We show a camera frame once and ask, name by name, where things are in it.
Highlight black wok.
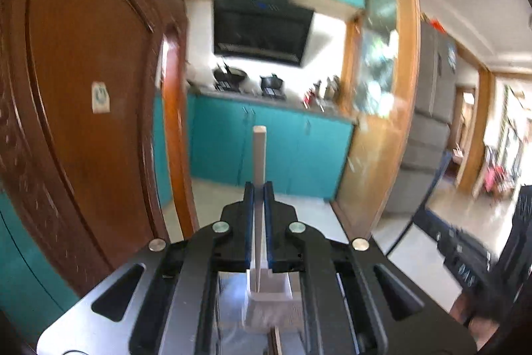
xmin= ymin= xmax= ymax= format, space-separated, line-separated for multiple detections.
xmin=213 ymin=64 xmax=248 ymax=91

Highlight condiment bottles group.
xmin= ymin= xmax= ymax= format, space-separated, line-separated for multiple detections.
xmin=303 ymin=76 xmax=341 ymax=110

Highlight grey kitchen countertop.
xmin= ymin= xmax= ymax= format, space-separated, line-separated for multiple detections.
xmin=187 ymin=81 xmax=358 ymax=123

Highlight wooden glass sliding door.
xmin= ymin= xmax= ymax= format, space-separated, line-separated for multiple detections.
xmin=332 ymin=0 xmax=421 ymax=243

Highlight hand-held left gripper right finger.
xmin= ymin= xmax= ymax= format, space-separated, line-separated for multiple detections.
xmin=263 ymin=181 xmax=478 ymax=355

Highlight carved wooden chair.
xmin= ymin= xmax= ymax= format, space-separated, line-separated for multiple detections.
xmin=0 ymin=0 xmax=200 ymax=355

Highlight black range hood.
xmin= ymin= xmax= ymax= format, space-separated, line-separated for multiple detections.
xmin=212 ymin=0 xmax=315 ymax=68

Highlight teal lower cabinets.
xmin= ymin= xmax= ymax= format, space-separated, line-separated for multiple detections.
xmin=154 ymin=91 xmax=356 ymax=200

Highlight white plastic utensil basket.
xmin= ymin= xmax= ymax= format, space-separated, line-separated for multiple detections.
xmin=243 ymin=269 xmax=304 ymax=333

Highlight white sticker on chair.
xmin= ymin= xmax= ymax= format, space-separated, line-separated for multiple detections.
xmin=90 ymin=81 xmax=111 ymax=113

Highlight wooden door frame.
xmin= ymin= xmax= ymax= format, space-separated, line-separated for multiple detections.
xmin=160 ymin=22 xmax=199 ymax=239

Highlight black cooking pot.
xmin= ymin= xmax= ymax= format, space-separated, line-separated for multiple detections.
xmin=260 ymin=74 xmax=287 ymax=100

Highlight grey refrigerator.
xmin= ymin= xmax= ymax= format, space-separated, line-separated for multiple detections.
xmin=384 ymin=20 xmax=458 ymax=216

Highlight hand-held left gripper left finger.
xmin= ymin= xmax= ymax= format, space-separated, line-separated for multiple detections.
xmin=35 ymin=181 xmax=255 ymax=355

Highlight light wooden chopstick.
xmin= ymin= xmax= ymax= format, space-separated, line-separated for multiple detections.
xmin=249 ymin=125 xmax=267 ymax=293

